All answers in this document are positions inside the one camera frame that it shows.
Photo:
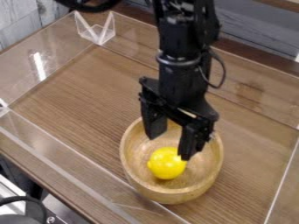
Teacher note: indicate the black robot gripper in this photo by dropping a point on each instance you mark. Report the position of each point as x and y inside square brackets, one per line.
[175, 97]

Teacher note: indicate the yellow lemon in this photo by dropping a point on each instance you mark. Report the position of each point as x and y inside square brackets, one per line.
[165, 164]

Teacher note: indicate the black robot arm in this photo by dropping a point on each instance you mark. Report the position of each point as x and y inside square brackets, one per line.
[188, 27]

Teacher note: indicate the brown wooden bowl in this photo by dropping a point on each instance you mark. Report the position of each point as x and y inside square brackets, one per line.
[171, 180]

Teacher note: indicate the clear acrylic corner bracket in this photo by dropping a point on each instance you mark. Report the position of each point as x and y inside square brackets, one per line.
[99, 34]

